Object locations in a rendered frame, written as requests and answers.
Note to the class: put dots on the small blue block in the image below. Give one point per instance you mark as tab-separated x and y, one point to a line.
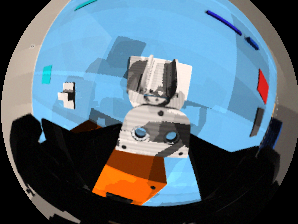
252	42

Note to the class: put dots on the blue long bar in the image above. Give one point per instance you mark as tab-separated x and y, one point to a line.
223	21

